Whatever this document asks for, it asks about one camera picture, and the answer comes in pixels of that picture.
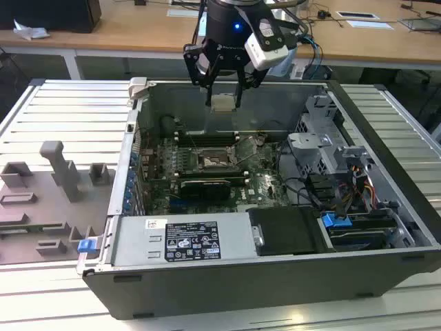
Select grey plastic case latch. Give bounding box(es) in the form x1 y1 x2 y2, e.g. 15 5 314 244
127 77 150 101

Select black grey PC case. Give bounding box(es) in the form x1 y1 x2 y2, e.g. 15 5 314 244
77 77 441 320

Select thick black cable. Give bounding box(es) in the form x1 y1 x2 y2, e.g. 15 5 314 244
277 144 327 212

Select metal CPU socket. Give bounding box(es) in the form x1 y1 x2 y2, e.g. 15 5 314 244
196 147 239 174

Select black flat data wire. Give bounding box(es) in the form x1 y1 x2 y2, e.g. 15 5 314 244
332 181 349 221

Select white paper sheet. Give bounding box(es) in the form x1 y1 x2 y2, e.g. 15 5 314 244
345 19 398 31

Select black office chair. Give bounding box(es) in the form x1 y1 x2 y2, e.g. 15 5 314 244
418 68 441 139

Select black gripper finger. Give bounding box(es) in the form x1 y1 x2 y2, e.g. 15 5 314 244
183 43 216 106
235 67 265 108

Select green motherboard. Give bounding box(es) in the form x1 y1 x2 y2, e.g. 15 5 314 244
137 132 294 214

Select wooden desk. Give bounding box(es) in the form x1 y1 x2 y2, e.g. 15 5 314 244
0 0 441 81

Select hard disk in blue carrier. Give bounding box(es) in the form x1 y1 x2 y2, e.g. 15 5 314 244
318 212 397 252

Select grey parts rack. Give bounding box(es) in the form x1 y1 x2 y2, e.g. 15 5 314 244
0 140 117 266

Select black plastic shroud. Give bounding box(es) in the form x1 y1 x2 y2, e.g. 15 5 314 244
247 205 327 257

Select metal disk bay cage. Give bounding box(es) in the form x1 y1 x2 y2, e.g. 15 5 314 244
287 93 376 182

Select black graphics card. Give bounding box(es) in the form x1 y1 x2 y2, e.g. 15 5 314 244
178 177 232 201

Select silver CPU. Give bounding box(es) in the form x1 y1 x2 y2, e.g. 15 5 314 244
210 93 238 112

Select grey power supply unit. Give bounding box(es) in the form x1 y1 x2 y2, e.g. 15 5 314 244
109 210 260 268

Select blue cable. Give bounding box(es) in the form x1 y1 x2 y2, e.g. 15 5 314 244
302 32 325 75

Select green RAM stick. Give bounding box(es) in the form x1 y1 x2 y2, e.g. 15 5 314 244
0 224 67 233

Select yellow red power wires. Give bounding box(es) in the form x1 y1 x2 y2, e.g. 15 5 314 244
347 164 378 210

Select RAM slot with white clips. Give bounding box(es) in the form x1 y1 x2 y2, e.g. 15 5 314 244
175 138 242 144
174 132 241 138

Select white crumpled paper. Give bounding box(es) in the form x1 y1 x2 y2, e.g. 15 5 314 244
12 19 51 41

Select clear plastic tray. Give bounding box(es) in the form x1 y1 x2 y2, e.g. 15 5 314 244
398 14 441 34

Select desk cable outlet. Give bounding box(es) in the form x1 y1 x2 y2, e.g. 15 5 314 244
166 8 201 18
336 10 379 20

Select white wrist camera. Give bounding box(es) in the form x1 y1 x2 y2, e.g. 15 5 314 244
244 19 290 70

